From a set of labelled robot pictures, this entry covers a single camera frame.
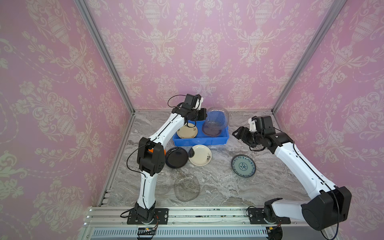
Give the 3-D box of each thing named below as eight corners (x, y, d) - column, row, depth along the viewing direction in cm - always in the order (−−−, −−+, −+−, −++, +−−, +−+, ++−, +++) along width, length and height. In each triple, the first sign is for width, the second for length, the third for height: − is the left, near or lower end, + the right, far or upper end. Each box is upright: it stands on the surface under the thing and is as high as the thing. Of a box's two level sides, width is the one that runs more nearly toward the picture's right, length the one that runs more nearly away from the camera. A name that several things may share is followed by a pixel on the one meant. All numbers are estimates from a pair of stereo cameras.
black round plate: (165, 168, 92) (164, 165, 90) (168, 149, 101) (167, 147, 98) (187, 168, 92) (187, 165, 90) (188, 149, 101) (188, 147, 98)
